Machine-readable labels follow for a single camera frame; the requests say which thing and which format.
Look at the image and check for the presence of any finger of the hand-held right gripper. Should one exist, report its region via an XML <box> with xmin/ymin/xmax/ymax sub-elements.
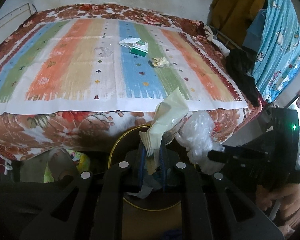
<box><xmin>207</xmin><ymin>150</ymin><xmax>243</xmax><ymax>167</ymax></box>
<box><xmin>221</xmin><ymin>144</ymin><xmax>244</xmax><ymax>153</ymax></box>

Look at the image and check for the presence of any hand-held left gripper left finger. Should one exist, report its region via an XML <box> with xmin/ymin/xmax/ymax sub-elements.
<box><xmin>20</xmin><ymin>142</ymin><xmax>150</xmax><ymax>240</ymax></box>

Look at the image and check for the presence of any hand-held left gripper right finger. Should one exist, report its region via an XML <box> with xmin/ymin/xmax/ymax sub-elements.
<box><xmin>157</xmin><ymin>142</ymin><xmax>285</xmax><ymax>240</ymax></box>

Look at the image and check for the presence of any clear plastic bag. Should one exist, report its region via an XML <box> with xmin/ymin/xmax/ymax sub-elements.
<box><xmin>175</xmin><ymin>110</ymin><xmax>224</xmax><ymax>174</ymax></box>

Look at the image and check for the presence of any dark bin with gold rim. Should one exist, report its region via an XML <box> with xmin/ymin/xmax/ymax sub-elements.
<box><xmin>109</xmin><ymin>124</ymin><xmax>199</xmax><ymax>212</ymax></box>

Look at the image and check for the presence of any pale plastic snack wrapper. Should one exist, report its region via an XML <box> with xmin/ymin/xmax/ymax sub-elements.
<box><xmin>139</xmin><ymin>87</ymin><xmax>190</xmax><ymax>175</ymax></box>

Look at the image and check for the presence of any person's right hand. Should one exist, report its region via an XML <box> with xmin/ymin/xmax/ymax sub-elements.
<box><xmin>255</xmin><ymin>177</ymin><xmax>300</xmax><ymax>230</ymax></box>

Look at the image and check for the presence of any green yellow printed bag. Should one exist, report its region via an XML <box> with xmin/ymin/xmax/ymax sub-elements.
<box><xmin>44</xmin><ymin>149</ymin><xmax>91</xmax><ymax>183</ymax></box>

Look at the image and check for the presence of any black cloth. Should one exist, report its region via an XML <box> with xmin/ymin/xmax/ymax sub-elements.
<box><xmin>226</xmin><ymin>49</ymin><xmax>262</xmax><ymax>105</ymax></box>

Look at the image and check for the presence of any floral brown blanket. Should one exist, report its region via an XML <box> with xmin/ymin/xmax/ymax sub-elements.
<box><xmin>0</xmin><ymin>3</ymin><xmax>265</xmax><ymax>160</ymax></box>

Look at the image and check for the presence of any small yellow crumpled wrapper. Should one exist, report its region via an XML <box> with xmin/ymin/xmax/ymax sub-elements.
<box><xmin>150</xmin><ymin>57</ymin><xmax>170</xmax><ymax>68</ymax></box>

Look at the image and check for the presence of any blue cartoon printed curtain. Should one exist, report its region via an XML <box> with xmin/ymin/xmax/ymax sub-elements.
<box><xmin>250</xmin><ymin>0</ymin><xmax>300</xmax><ymax>103</ymax></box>

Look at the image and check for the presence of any green white small box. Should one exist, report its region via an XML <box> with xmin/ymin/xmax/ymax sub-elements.
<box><xmin>129</xmin><ymin>40</ymin><xmax>149</xmax><ymax>56</ymax></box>

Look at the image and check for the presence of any striped pastel mat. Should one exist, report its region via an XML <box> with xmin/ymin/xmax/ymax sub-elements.
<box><xmin>0</xmin><ymin>19</ymin><xmax>248</xmax><ymax>117</ymax></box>

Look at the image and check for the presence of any small clear plastic piece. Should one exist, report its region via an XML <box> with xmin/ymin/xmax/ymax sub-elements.
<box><xmin>94</xmin><ymin>45</ymin><xmax>113</xmax><ymax>57</ymax></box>

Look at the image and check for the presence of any light blue storage box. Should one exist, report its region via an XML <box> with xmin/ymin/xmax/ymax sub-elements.
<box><xmin>246</xmin><ymin>9</ymin><xmax>268</xmax><ymax>48</ymax></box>

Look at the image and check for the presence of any white folded paper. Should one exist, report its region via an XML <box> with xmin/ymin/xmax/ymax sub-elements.
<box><xmin>118</xmin><ymin>37</ymin><xmax>140</xmax><ymax>48</ymax></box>

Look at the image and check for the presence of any yellow hanging garment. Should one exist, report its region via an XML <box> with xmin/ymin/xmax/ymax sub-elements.
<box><xmin>211</xmin><ymin>0</ymin><xmax>265</xmax><ymax>48</ymax></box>

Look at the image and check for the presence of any white bed headboard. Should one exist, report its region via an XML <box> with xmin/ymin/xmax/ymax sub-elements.
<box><xmin>0</xmin><ymin>3</ymin><xmax>37</xmax><ymax>34</ymax></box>

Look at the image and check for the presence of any metal bed rail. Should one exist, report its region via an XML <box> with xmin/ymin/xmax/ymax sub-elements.
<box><xmin>207</xmin><ymin>24</ymin><xmax>242</xmax><ymax>52</ymax></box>

